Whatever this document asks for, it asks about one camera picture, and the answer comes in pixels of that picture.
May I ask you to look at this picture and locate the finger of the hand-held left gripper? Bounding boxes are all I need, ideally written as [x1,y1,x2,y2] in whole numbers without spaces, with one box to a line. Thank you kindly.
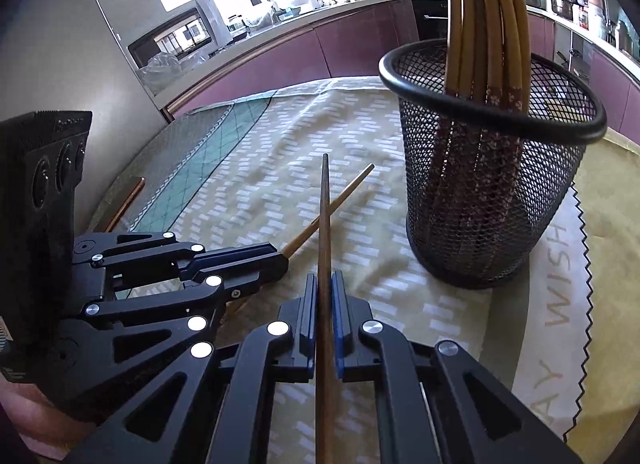
[74,232,282,282]
[61,253,291,386]

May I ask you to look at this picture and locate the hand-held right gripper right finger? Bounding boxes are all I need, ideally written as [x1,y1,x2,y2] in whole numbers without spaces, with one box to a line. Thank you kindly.
[331,269,584,464]

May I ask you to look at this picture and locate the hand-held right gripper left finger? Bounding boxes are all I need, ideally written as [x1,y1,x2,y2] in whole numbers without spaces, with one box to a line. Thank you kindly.
[62,274,319,464]

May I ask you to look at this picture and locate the dark brown chopstick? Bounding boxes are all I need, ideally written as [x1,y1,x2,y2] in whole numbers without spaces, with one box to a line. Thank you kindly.
[314,153,335,464]

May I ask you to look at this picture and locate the light wooden chopstick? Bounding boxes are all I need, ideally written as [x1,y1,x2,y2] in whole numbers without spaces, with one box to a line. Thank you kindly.
[222,163,376,327]

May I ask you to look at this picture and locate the black mesh utensil holder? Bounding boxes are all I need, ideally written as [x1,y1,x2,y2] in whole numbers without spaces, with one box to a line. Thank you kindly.
[378,40,608,291]

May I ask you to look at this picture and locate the bunch of wooden chopsticks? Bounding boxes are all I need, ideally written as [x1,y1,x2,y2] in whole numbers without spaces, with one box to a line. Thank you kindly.
[434,0,532,265]

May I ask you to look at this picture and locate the person's left hand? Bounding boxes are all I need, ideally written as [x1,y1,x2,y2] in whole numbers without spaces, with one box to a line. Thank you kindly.
[0,379,98,460]

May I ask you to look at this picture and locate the patterned beige tablecloth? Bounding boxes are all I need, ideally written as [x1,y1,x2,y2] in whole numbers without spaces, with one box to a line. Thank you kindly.
[87,75,640,464]

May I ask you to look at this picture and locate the clear plastic bag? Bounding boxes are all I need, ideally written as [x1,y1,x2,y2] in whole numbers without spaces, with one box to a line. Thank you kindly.
[136,51,208,95]

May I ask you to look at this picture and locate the grey refrigerator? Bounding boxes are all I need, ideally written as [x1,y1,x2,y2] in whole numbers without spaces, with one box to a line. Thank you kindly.
[0,0,171,232]

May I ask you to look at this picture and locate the purple kitchen cabinets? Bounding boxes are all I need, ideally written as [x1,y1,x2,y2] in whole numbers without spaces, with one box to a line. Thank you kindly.
[165,0,640,135]

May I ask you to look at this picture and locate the silver microwave oven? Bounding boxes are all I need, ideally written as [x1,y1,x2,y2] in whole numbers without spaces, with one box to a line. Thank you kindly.
[127,0,232,97]

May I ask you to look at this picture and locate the black built-in oven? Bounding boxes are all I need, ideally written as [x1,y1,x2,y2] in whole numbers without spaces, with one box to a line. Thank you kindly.
[411,0,449,41]

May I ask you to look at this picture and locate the stainless steel pot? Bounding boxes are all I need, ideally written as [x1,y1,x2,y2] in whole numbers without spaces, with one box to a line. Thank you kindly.
[547,0,576,21]

